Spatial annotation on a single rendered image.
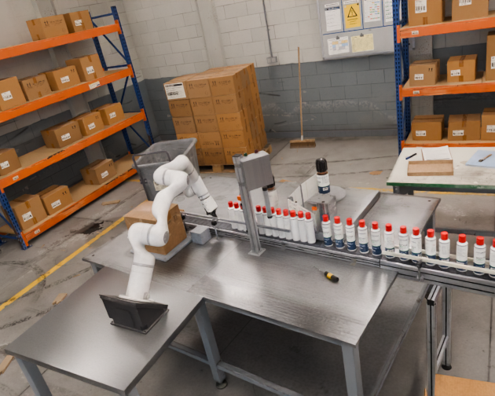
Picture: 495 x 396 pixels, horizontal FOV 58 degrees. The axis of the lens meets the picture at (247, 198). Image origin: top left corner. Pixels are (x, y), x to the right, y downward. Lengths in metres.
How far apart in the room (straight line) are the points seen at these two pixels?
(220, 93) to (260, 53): 1.49
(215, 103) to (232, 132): 0.46
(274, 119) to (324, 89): 1.03
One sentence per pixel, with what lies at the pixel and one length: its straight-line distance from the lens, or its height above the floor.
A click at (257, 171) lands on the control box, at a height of 1.39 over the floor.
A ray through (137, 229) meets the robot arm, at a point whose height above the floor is 1.27.
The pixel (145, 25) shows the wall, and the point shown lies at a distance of 8.53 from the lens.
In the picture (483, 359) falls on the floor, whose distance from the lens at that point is 3.33.
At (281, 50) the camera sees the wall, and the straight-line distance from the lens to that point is 7.25.
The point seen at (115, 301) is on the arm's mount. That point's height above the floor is 1.02.
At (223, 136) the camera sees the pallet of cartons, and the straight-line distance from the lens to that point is 6.34.
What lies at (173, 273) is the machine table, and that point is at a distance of 2.90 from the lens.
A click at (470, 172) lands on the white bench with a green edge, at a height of 0.80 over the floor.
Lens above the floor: 2.34
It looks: 25 degrees down
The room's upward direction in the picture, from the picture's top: 12 degrees counter-clockwise
